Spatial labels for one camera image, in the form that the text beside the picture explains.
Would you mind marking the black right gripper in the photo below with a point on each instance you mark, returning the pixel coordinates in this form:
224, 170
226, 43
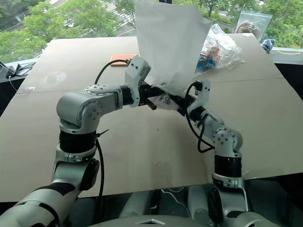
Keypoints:
187, 105

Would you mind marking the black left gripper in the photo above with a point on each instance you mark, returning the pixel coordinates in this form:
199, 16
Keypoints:
145, 90

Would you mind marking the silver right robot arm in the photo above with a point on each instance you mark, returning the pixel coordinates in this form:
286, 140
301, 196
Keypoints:
227, 139

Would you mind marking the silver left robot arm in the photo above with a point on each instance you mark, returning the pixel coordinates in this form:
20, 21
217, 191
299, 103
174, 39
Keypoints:
75, 104

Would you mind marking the clear bag of colourful toys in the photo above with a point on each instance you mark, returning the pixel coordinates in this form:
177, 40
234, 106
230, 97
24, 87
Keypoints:
220, 50

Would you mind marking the clear zip bag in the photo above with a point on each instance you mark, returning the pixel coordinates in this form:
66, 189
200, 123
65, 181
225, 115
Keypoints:
254, 23

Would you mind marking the orange flat pad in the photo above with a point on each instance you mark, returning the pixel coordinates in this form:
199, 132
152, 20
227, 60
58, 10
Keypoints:
120, 60

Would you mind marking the blue cloth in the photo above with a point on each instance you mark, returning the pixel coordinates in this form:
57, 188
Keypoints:
268, 44

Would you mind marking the silver robot torso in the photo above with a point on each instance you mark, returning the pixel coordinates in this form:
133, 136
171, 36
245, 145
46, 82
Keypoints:
151, 218

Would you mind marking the black device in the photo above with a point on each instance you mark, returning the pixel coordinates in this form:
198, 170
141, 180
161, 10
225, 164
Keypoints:
6, 69

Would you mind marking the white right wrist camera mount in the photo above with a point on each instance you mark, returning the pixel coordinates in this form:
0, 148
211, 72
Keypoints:
205, 92

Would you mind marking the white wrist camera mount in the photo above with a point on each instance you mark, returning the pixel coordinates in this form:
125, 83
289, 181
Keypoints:
135, 71
205, 92

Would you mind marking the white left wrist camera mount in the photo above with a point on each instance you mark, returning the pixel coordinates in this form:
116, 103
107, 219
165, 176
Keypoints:
135, 71

